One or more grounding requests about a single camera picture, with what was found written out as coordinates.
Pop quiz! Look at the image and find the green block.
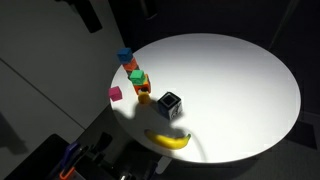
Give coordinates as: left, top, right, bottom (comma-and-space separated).
129, 69, 147, 86

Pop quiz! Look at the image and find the plain orange block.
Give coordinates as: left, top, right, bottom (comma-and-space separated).
122, 58, 140, 73

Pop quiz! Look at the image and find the magenta cube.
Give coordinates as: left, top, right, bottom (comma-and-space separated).
108, 85, 124, 102

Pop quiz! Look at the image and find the blue block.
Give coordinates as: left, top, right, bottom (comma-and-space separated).
116, 47, 134, 65

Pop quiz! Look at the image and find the yellow round toy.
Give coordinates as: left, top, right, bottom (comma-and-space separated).
137, 90, 151, 105

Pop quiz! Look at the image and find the yellow banana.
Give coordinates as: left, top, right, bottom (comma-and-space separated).
144, 129, 193, 151

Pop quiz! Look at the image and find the white table leg base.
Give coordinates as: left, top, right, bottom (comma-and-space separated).
154, 156, 173, 175

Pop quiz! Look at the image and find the black clamp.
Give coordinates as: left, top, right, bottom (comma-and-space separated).
87, 131, 115, 166

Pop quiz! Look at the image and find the black platform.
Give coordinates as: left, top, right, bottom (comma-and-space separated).
3, 133, 88, 180

